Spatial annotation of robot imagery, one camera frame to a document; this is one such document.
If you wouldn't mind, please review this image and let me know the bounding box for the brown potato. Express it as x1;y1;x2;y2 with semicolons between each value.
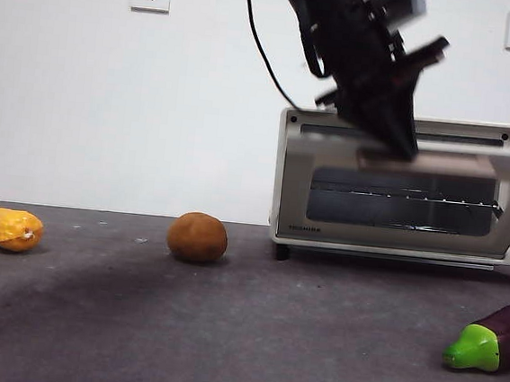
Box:
165;209;231;267

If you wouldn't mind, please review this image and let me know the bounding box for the purple eggplant with green stem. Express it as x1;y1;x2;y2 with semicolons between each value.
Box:
441;289;510;376

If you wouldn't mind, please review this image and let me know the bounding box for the oven door with beige handle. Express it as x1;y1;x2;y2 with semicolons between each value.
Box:
275;126;510;262

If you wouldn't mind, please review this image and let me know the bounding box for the yellow corn cob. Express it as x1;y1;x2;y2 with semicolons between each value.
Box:
0;207;47;256

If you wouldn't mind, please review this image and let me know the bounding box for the metal wire oven rack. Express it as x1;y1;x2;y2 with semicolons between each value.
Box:
309;182;505;212

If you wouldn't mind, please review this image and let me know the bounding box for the black camera cable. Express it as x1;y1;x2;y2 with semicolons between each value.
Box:
231;0;313;111

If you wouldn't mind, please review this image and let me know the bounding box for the pale grey camera box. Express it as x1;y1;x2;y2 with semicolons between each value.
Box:
360;0;429;20

